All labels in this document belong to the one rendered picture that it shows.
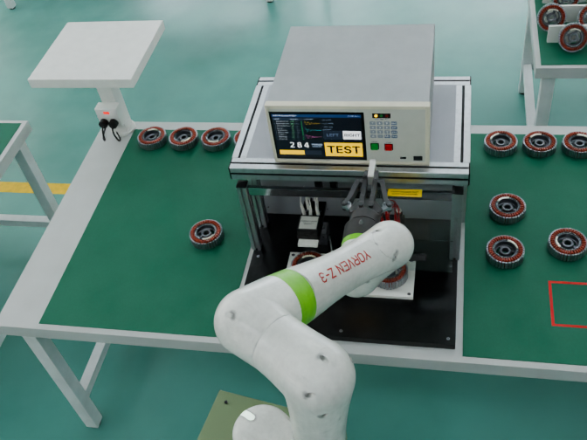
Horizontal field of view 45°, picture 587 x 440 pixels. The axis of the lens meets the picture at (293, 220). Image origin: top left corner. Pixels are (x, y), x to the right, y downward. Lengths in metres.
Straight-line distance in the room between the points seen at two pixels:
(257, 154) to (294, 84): 0.25
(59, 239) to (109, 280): 0.30
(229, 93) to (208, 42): 0.61
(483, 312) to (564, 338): 0.23
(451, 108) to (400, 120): 0.32
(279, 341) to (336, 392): 0.12
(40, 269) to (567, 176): 1.78
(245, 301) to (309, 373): 0.18
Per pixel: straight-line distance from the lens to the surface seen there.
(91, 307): 2.34
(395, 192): 1.99
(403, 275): 2.11
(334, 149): 1.98
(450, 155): 2.02
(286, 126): 1.95
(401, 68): 2.00
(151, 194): 2.62
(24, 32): 5.53
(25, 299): 2.47
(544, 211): 2.40
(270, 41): 4.68
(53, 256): 2.55
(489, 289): 2.18
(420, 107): 1.86
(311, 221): 2.14
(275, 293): 1.25
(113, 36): 2.63
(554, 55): 3.07
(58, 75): 2.51
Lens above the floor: 2.47
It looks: 46 degrees down
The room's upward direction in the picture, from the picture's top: 11 degrees counter-clockwise
